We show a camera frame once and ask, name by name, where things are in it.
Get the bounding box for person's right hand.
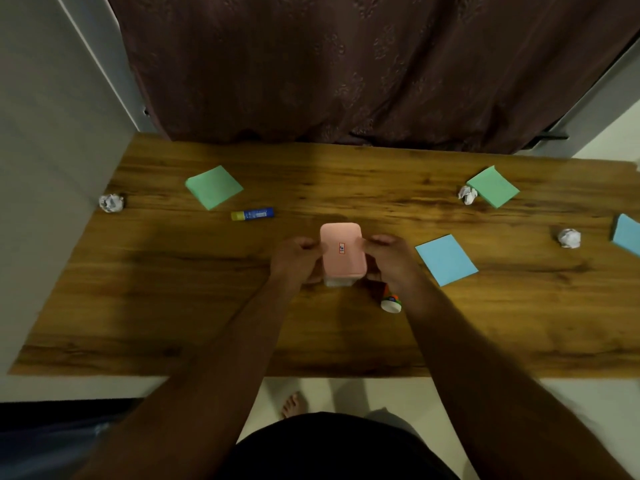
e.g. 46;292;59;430
361;234;426;294

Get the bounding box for person's left hand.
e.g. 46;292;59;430
269;237;325;289

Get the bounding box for pink lidded plastic box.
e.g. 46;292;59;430
320;222;368;288

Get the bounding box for person's right forearm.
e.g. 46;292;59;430
387;277;636;480

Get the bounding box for person's left forearm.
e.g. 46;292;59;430
74;280;301;480

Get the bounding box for white glue bottle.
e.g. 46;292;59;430
380;282;403;314

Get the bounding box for blue and yellow glue stick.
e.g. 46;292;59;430
230;207;275;222

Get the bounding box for blue sticky note pad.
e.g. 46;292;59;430
610;213;640;257
415;234;480;288

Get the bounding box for green sticky note pad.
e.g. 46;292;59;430
466;165;521;209
184;165;245;211

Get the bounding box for person's bare foot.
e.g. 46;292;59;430
280;392;304;420

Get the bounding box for dark brown patterned curtain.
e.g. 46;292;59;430
104;0;640;154

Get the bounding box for person's black shorts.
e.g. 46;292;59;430
220;412;461;480

